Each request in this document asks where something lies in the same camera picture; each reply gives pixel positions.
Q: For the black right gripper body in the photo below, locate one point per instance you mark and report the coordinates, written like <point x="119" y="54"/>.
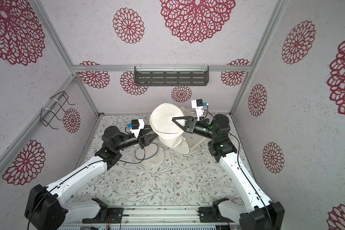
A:
<point x="188" y="125"/>

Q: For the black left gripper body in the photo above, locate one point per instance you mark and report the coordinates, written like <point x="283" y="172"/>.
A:
<point x="129" y="142"/>

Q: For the white mesh bag blue trim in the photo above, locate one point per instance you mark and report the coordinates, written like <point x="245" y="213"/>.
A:
<point x="151" y="156"/>

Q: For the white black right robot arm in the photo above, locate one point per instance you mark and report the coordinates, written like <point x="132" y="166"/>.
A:
<point x="259" y="212"/>

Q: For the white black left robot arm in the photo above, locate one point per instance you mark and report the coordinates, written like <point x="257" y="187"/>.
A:
<point x="46" y="208"/>

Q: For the white perforated plastic basket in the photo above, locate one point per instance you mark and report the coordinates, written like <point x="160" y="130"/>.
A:
<point x="193" y="140"/>

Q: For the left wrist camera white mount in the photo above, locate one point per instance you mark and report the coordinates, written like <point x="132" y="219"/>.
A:
<point x="136" y="126"/>

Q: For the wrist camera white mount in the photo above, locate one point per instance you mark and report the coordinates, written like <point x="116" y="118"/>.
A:
<point x="136" y="126"/>
<point x="199" y="105"/>

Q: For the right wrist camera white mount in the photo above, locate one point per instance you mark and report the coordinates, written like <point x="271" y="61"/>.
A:
<point x="199" y="105"/>

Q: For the dark grey wall shelf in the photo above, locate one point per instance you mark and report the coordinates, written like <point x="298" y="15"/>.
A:
<point x="171" y="78"/>

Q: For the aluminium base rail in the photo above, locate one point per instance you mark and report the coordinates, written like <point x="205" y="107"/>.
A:
<point x="158" y="218"/>

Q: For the black wire wall rack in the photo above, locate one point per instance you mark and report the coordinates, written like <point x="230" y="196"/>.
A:
<point x="47" y="115"/>

